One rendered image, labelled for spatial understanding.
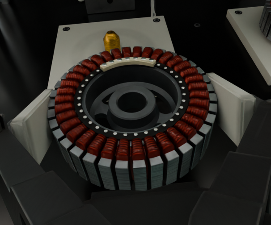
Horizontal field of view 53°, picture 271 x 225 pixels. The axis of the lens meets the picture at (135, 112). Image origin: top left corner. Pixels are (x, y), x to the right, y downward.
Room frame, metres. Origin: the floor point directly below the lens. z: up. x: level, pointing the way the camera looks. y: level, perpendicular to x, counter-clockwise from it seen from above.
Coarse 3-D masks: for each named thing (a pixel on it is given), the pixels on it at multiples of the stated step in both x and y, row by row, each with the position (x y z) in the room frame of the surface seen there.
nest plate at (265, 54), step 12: (228, 12) 0.35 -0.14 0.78; (240, 12) 0.35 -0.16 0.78; (252, 12) 0.35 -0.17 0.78; (240, 24) 0.32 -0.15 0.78; (252, 24) 0.32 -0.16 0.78; (240, 36) 0.30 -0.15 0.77; (252, 36) 0.29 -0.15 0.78; (264, 36) 0.29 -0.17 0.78; (252, 48) 0.27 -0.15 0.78; (264, 48) 0.26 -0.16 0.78; (264, 60) 0.24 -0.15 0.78; (264, 72) 0.23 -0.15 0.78
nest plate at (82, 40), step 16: (160, 16) 0.36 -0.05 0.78; (64, 32) 0.33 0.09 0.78; (80, 32) 0.33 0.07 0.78; (96, 32) 0.33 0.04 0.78; (128, 32) 0.32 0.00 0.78; (144, 32) 0.32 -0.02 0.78; (160, 32) 0.31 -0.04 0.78; (64, 48) 0.30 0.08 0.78; (80, 48) 0.29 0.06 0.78; (96, 48) 0.29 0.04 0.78; (160, 48) 0.28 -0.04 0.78; (64, 64) 0.26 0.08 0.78
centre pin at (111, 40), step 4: (108, 32) 0.28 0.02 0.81; (112, 32) 0.28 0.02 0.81; (104, 36) 0.28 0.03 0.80; (108, 36) 0.28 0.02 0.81; (112, 36) 0.28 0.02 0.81; (116, 36) 0.28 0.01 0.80; (104, 40) 0.28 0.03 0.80; (108, 40) 0.27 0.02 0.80; (112, 40) 0.27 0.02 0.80; (116, 40) 0.27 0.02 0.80; (104, 44) 0.28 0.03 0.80; (108, 44) 0.27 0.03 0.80; (112, 44) 0.27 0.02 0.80; (116, 44) 0.27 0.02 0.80; (108, 48) 0.27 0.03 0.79; (112, 48) 0.27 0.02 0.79; (120, 48) 0.28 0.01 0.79
